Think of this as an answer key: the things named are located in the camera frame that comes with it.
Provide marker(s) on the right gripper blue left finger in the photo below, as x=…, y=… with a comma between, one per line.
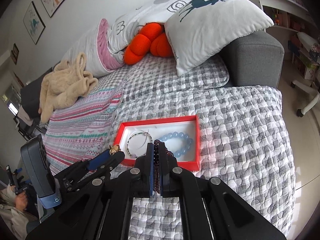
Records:
x=136, y=182

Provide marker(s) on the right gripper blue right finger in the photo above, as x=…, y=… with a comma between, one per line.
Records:
x=199, y=207

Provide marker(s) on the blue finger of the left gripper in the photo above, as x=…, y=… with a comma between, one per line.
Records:
x=81, y=173

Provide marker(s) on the gold clover earring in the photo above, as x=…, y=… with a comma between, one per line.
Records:
x=114, y=149

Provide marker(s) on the operator left hand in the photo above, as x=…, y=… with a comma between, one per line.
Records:
x=21, y=201

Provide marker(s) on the striped patterned bedsheet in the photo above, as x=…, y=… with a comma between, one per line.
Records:
x=79, y=132

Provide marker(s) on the red Ace cardboard box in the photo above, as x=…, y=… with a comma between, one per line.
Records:
x=180, y=136

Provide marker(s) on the beige fleece blanket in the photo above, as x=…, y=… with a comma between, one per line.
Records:
x=62, y=87

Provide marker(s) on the grey checked quilt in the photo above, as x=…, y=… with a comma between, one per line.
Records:
x=243, y=137

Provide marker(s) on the white pink-trimmed pillow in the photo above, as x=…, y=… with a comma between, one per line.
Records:
x=104, y=45

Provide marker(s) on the framed whale picture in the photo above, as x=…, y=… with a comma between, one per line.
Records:
x=33, y=23

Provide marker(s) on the orange knot cushion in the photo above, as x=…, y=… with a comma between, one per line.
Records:
x=150, y=39

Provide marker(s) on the white deer print pillow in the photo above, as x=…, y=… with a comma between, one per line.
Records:
x=202, y=28

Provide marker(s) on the white office chair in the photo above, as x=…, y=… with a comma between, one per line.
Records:
x=305, y=56

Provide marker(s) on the white bookshelf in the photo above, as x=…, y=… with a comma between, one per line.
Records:
x=290, y=18

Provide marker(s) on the small dark wall frame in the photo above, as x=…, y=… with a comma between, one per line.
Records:
x=14, y=54

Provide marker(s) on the grey upholstered bed frame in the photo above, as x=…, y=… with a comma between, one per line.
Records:
x=255, y=59

